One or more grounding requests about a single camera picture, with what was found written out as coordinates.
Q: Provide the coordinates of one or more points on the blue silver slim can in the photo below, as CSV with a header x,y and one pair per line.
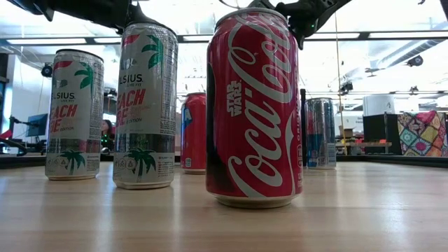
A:
x,y
320,133

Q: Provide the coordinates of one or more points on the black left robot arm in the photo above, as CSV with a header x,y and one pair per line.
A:
x,y
87,10

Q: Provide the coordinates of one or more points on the white Celsius palm can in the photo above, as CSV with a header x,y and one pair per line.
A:
x,y
145,105
75,115

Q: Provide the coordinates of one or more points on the black upright metal loop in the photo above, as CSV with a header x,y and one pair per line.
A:
x,y
303,126

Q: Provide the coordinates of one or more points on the red Coca-Cola can white script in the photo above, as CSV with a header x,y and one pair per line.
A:
x,y
253,115

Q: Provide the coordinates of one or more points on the person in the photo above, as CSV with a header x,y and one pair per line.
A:
x,y
106,133

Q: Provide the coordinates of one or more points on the cardboard box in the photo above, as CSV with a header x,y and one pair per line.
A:
x,y
346,131

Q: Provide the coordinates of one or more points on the red Star Wars soda can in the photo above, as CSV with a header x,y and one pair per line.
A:
x,y
196,133

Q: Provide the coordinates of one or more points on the black cabinet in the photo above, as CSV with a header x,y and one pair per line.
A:
x,y
379,133

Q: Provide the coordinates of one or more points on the computer monitor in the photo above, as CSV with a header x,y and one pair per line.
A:
x,y
36,124

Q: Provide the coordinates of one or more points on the colourful patchwork quilt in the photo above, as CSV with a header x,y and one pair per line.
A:
x,y
423,134

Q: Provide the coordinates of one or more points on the red bar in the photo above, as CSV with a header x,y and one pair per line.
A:
x,y
6,134

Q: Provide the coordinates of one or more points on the black ceiling camera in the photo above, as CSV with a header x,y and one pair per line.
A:
x,y
346,87
414,61
46,70

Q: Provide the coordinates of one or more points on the grey ceiling duct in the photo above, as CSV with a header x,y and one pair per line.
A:
x,y
416,50

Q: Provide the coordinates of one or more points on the black metal table frame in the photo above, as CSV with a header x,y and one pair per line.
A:
x,y
21,161

